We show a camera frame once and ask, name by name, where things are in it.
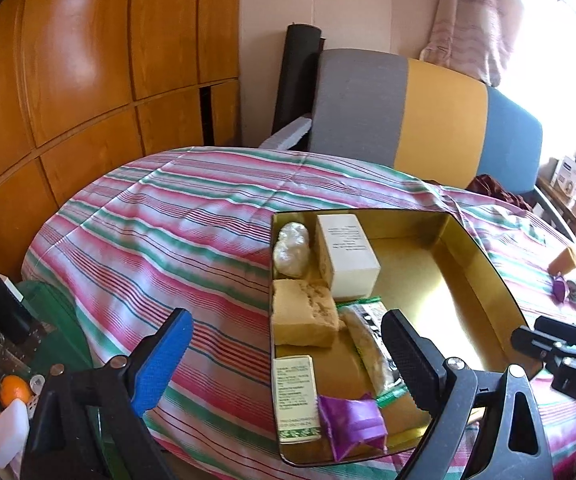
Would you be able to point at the yellow sponge cake piece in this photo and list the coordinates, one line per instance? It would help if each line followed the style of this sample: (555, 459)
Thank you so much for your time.
(564, 261)
(298, 317)

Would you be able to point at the orange fruit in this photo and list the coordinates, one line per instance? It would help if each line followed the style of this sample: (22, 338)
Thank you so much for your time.
(14, 390)

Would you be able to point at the striped tablecloth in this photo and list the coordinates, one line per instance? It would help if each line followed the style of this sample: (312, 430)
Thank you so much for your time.
(168, 240)

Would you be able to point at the window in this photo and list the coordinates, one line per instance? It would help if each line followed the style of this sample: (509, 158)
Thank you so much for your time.
(558, 60)

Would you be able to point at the pink patterned curtain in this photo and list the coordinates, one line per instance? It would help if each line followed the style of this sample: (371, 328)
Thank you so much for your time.
(468, 25)

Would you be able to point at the wooden wardrobe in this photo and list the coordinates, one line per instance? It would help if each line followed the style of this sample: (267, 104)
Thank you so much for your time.
(93, 50)

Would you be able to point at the black rolled mat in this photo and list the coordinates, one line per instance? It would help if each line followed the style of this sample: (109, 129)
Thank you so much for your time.
(295, 75)

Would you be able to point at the white carton box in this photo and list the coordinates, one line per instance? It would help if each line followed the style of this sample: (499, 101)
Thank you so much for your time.
(348, 260)

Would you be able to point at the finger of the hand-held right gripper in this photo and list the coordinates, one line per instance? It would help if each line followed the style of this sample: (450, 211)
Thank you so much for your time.
(573, 332)
(538, 344)

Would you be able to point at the dark red cloth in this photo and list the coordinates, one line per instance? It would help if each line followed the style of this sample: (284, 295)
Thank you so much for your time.
(493, 187)

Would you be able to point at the grey yellow blue sofa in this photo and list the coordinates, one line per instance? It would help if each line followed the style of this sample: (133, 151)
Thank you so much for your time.
(443, 115)

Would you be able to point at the white printed box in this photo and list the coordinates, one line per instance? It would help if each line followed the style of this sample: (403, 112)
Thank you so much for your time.
(565, 172)

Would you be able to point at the green and white small box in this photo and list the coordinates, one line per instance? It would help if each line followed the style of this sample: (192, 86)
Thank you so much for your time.
(295, 395)

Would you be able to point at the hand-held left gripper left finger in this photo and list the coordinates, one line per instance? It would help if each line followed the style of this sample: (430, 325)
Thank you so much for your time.
(163, 360)

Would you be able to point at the white plastic ball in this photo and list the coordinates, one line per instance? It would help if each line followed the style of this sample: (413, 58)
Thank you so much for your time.
(290, 250)

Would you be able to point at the gold metal tin box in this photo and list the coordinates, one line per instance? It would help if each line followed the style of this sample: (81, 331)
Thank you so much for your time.
(443, 270)

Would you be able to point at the purple snack packet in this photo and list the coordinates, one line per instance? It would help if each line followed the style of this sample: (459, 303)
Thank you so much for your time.
(350, 422)
(561, 290)

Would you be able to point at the green glass table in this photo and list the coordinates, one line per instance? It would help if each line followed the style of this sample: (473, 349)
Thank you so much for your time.
(53, 310)

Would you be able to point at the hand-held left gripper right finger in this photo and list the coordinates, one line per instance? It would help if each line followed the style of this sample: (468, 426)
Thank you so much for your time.
(410, 360)

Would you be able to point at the clear cracker packet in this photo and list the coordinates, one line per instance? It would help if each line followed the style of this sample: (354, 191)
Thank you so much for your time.
(368, 350)

